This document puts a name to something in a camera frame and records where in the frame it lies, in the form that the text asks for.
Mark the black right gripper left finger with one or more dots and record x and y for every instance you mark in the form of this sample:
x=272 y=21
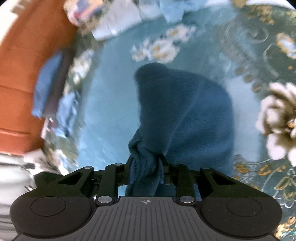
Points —
x=102 y=184

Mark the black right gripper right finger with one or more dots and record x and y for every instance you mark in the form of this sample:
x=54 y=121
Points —
x=193 y=186

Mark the blue fleece zip jacket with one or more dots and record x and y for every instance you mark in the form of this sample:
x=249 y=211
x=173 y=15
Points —
x=185 y=117

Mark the folded blue clothes stack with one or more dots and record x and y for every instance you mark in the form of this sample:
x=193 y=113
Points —
x=48 y=101

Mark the teal floral bed blanket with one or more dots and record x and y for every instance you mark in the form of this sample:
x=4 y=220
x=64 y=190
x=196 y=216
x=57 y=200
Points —
x=242 y=50

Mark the grey floral pillow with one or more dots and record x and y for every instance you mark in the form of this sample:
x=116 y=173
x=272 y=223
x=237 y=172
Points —
x=103 y=19

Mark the light blue garment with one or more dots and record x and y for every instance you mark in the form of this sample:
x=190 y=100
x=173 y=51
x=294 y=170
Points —
x=172 y=11

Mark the orange wooden bed frame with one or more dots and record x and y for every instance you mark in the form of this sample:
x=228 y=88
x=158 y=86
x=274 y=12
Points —
x=41 y=29

